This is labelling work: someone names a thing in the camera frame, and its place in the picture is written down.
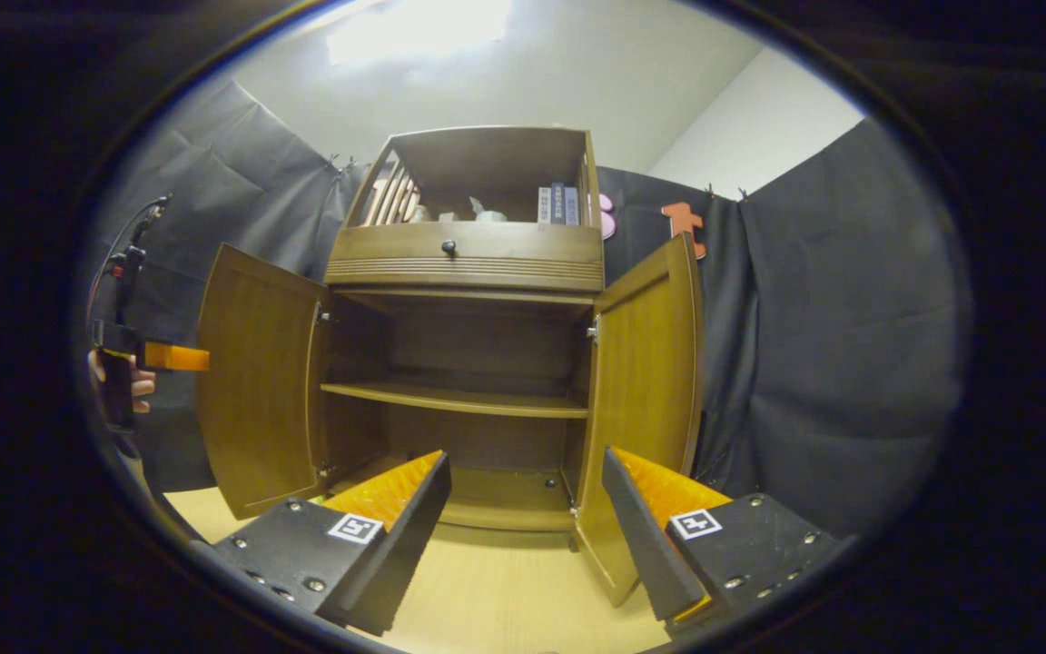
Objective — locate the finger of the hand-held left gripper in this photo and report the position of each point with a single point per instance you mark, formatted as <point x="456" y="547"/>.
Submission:
<point x="178" y="357"/>

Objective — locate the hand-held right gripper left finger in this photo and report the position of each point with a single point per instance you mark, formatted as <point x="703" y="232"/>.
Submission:
<point x="409" y="545"/>

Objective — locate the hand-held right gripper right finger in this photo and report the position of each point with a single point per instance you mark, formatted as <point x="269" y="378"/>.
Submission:
<point x="646" y="545"/>

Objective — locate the wooden shoe cabinet door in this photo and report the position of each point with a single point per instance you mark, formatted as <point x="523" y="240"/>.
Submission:
<point x="646" y="381"/>
<point x="255" y="391"/>

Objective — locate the black backdrop cloth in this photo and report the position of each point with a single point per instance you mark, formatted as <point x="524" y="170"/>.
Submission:
<point x="850" y="345"/>

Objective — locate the wooden drawer with black knob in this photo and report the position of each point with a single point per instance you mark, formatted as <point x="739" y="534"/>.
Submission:
<point x="523" y="243"/>

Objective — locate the white crumpled object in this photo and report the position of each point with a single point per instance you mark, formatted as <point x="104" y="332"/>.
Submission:
<point x="489" y="215"/>

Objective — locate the grey-blue book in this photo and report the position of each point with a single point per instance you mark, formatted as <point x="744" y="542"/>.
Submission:
<point x="571" y="206"/>

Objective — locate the light grey book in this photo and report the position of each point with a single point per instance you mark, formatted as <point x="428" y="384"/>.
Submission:
<point x="544" y="206"/>

